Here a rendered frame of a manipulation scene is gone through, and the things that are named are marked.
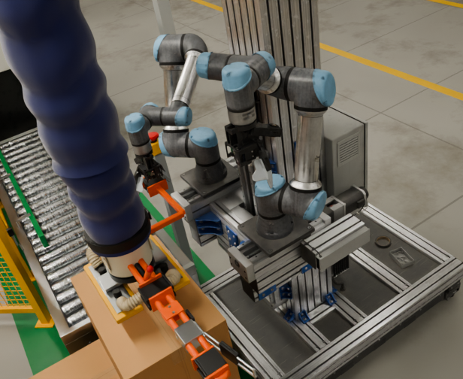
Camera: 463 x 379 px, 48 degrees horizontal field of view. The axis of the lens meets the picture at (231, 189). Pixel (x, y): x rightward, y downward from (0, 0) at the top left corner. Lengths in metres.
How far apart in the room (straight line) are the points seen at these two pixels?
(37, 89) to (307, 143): 0.88
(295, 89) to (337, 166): 0.62
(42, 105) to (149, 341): 0.90
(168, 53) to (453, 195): 2.36
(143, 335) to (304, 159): 0.85
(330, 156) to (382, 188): 1.72
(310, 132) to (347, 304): 1.30
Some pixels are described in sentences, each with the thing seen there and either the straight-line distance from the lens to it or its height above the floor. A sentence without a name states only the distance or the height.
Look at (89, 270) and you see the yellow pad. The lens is 2.07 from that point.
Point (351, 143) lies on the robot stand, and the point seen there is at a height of 1.17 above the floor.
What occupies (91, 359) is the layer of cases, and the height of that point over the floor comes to 0.54.
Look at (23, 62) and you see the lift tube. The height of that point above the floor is 1.96.
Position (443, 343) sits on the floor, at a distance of 3.03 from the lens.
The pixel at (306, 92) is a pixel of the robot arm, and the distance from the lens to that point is 1.74.
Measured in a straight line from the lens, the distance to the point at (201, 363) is 1.50.
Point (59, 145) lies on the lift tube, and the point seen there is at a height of 1.71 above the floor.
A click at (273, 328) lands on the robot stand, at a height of 0.21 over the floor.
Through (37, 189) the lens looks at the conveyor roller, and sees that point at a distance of 3.70.
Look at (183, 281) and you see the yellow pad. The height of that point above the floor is 1.07.
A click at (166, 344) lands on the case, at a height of 0.94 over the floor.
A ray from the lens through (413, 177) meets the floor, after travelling 4.06.
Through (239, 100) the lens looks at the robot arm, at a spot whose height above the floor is 1.80.
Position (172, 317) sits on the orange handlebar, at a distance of 1.64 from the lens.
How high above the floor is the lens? 2.41
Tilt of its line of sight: 37 degrees down
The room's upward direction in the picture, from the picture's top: 11 degrees counter-clockwise
